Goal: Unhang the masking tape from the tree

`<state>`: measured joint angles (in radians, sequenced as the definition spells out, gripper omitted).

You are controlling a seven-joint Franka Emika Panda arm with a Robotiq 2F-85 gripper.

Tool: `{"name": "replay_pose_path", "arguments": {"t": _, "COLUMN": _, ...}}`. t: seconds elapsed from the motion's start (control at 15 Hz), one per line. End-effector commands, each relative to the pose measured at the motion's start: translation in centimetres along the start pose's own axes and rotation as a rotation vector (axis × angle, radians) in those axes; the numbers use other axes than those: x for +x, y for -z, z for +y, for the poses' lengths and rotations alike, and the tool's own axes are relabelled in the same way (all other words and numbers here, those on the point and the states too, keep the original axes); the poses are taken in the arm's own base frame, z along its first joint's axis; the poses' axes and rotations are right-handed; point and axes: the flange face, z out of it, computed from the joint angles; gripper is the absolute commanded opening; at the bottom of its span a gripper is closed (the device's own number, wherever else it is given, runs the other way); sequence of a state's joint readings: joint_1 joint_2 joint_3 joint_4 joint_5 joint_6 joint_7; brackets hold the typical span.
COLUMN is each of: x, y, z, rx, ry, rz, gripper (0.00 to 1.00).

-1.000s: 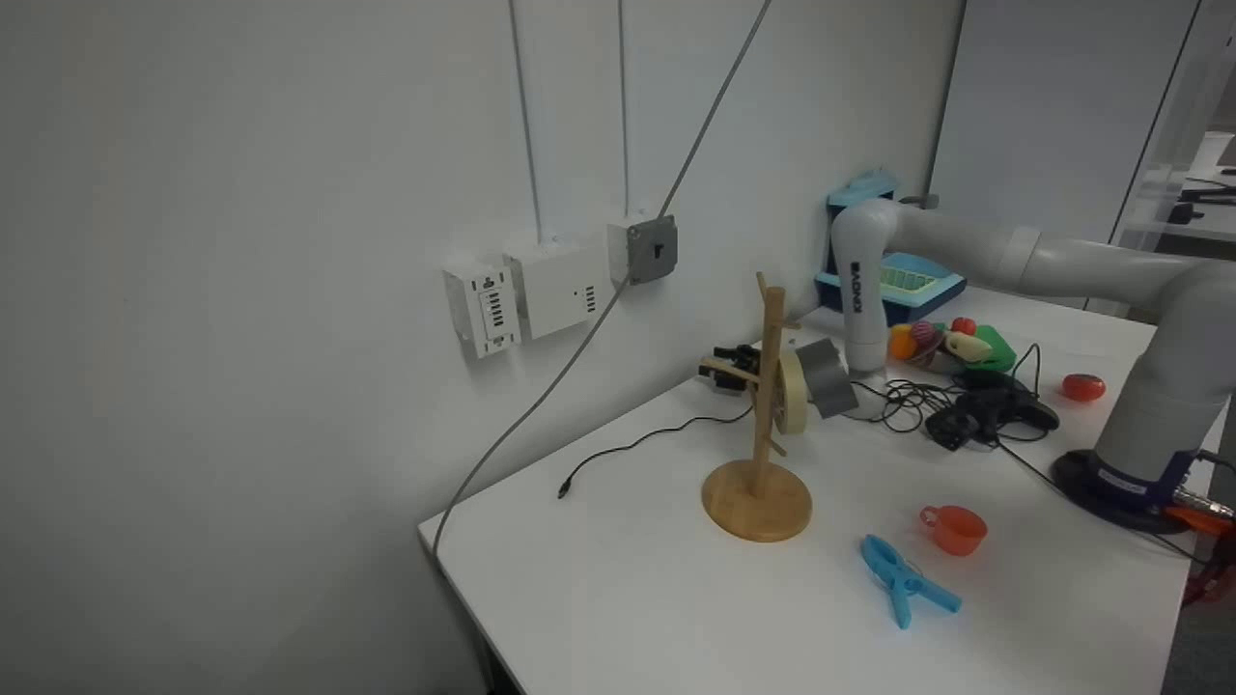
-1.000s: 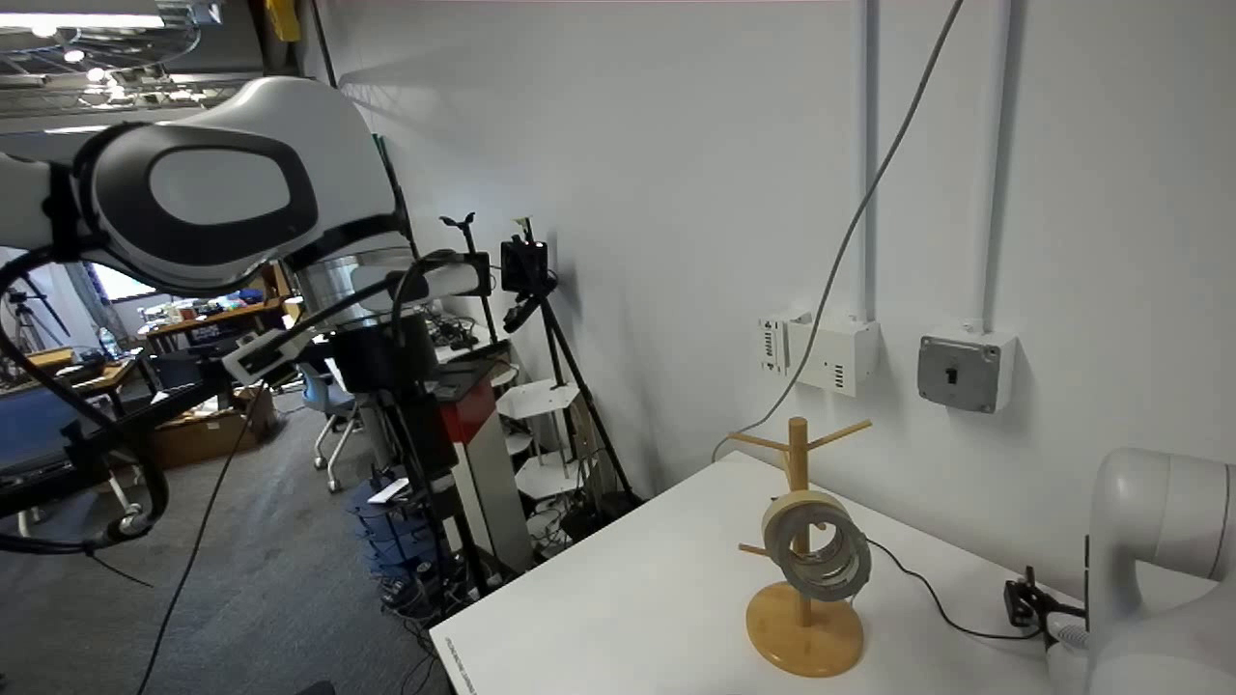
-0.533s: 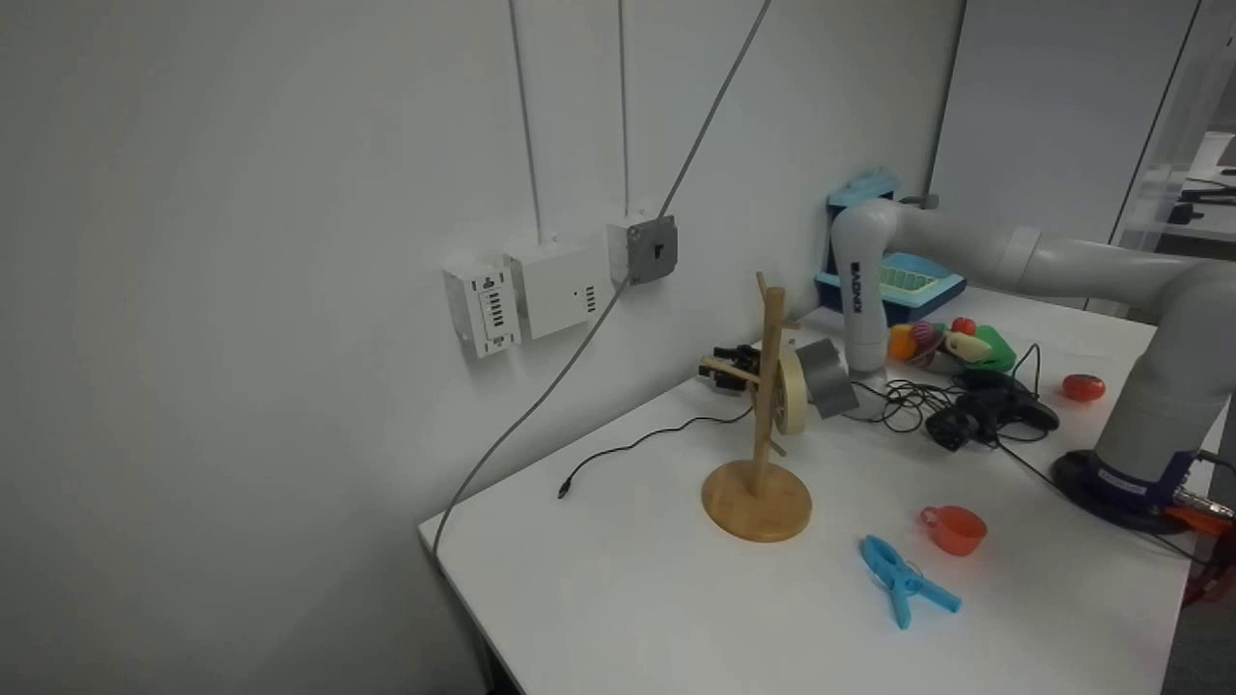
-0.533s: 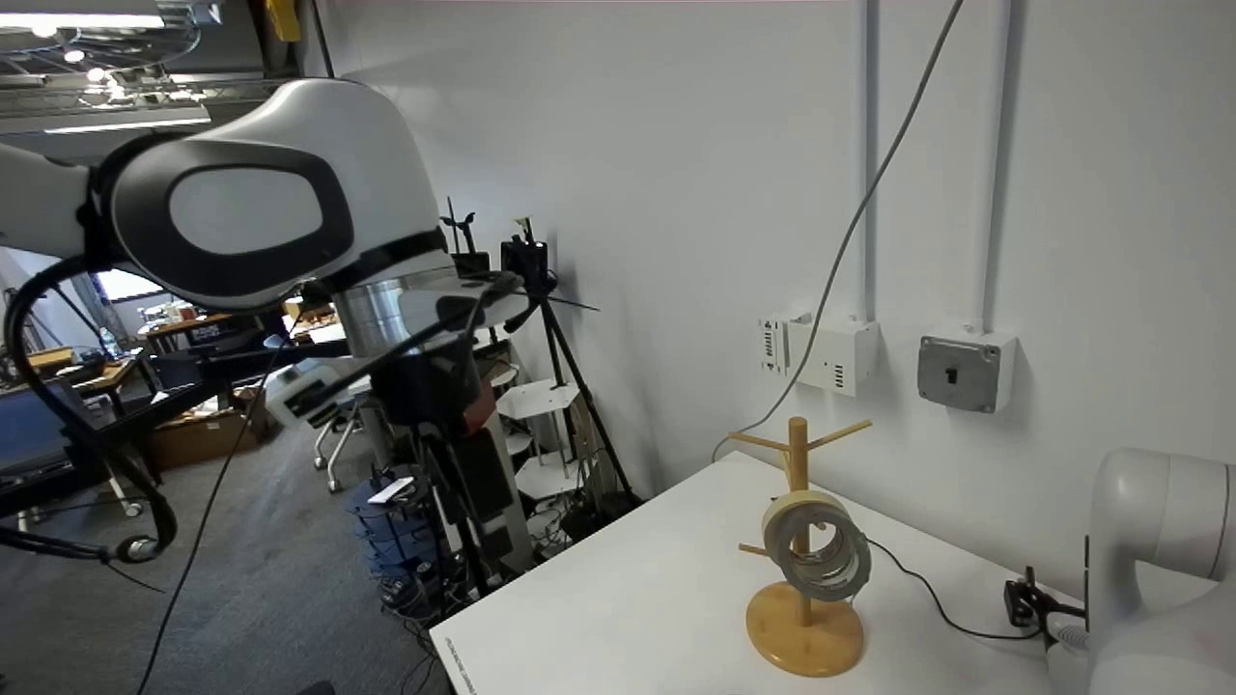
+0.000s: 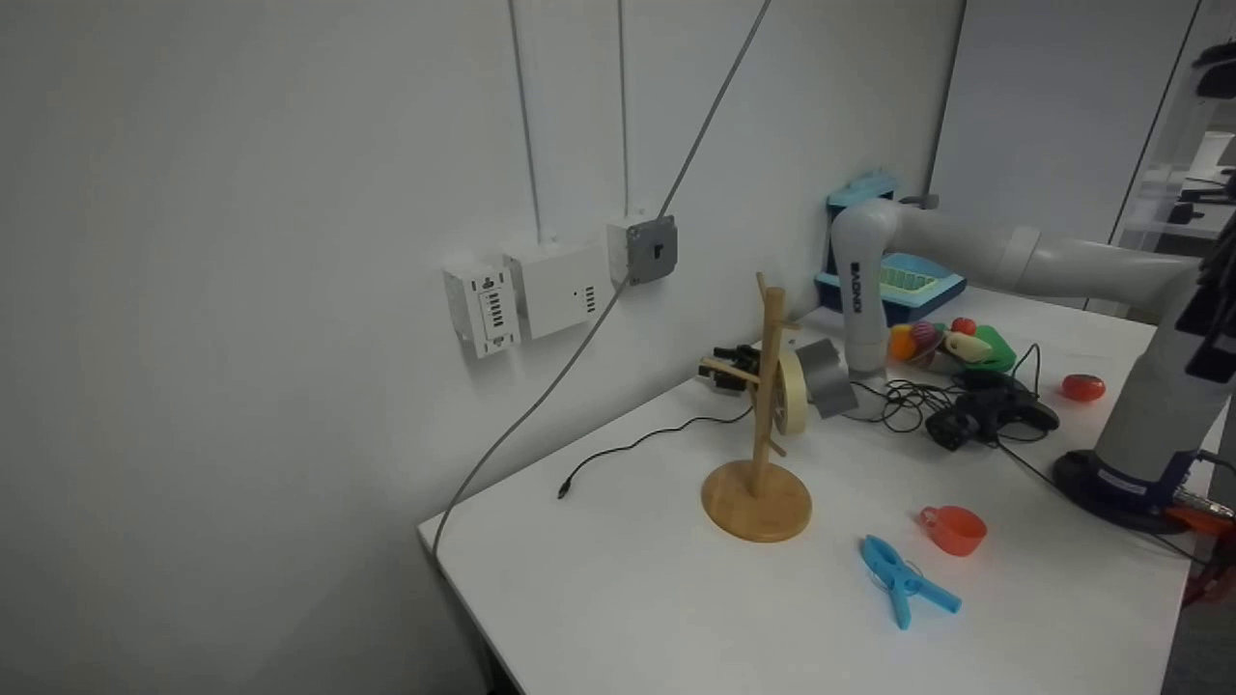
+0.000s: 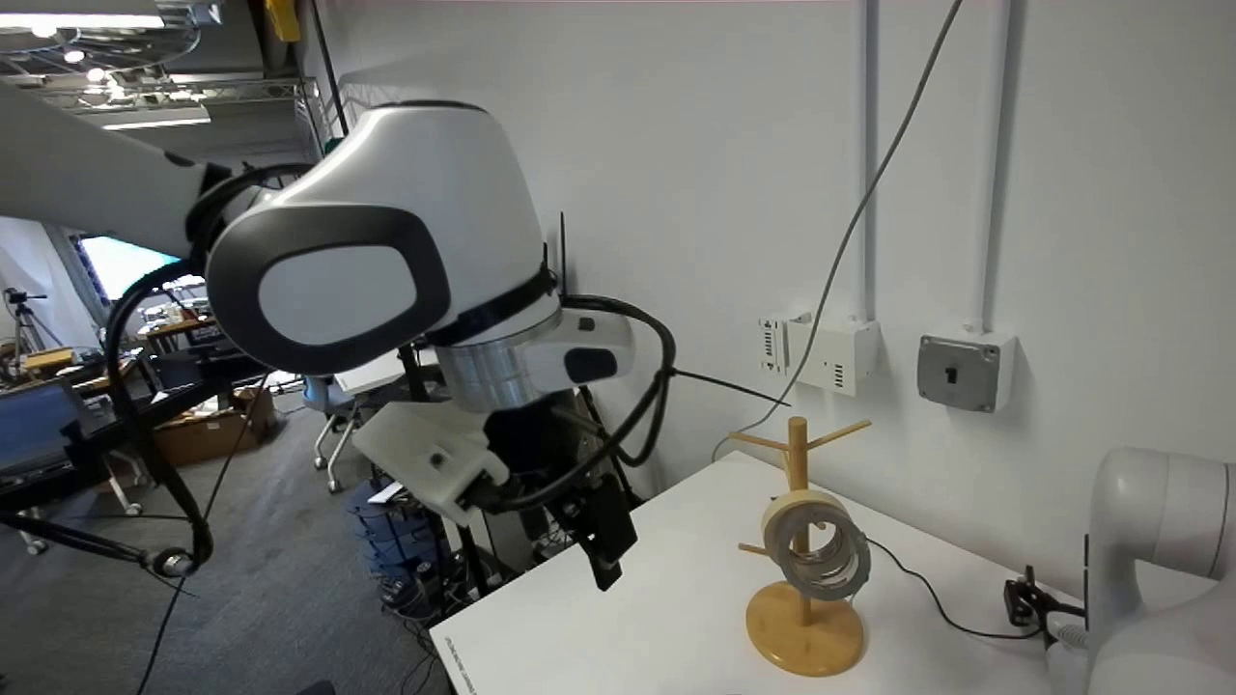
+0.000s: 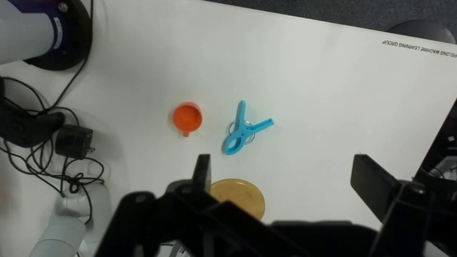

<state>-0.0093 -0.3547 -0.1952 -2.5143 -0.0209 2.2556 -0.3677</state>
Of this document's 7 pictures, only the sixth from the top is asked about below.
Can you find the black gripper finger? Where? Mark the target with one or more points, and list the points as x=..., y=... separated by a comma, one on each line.
x=592, y=521
x=618, y=560

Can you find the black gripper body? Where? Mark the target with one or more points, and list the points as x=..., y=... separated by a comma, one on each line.
x=555, y=449

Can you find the grey duct tape roll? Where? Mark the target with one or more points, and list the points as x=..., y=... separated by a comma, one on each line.
x=851, y=564

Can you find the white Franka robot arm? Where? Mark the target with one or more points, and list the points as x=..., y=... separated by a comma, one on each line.
x=389, y=234

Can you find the small white robot arm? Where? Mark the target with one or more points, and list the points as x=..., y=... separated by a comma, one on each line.
x=1162, y=564

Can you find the beige masking tape roll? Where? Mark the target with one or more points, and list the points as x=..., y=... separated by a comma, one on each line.
x=779, y=533

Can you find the wooden mug tree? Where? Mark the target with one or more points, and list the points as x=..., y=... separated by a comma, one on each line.
x=806, y=631

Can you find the brown cardboard box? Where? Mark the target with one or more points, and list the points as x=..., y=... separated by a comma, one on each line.
x=207, y=430

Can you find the blue office chair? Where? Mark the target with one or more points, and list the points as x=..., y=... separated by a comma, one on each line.
x=35, y=430

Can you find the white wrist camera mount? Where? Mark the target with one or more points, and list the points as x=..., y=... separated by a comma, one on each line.
x=430, y=457

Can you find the small white wall box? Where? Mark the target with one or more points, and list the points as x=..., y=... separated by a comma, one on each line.
x=779, y=344

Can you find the large white wall box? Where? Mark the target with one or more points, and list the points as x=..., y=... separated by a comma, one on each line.
x=845, y=360

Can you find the grey wall junction box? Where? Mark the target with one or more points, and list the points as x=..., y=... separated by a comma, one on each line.
x=961, y=371

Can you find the white wall conduit pipe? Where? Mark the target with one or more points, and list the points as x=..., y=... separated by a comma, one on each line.
x=1003, y=157
x=871, y=157

